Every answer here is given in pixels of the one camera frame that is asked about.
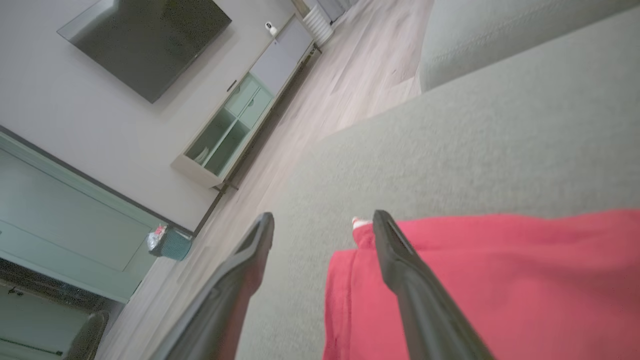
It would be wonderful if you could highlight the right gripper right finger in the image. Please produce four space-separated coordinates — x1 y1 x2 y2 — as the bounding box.
373 210 496 360

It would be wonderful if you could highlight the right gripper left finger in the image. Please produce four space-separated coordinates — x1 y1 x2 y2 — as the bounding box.
150 212 275 360

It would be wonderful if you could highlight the red Bulls basketball jersey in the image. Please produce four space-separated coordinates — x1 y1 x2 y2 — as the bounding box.
322 209 640 360

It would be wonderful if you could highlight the teal waste bin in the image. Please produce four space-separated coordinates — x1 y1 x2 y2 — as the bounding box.
146 224 193 262

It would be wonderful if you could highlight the large grey sofa seat cushion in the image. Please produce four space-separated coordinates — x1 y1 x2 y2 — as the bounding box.
235 5 640 360

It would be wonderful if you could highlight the pale green panelled door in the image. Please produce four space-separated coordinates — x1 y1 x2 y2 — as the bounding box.
0 131 168 304

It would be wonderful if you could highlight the grey and green TV cabinet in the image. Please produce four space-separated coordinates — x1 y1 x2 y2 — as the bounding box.
171 14 322 193

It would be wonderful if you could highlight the black flat television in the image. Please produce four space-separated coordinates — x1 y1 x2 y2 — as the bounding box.
56 0 233 104

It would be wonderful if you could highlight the small grey sofa seat cushion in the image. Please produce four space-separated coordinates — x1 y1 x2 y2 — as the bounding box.
419 0 640 93

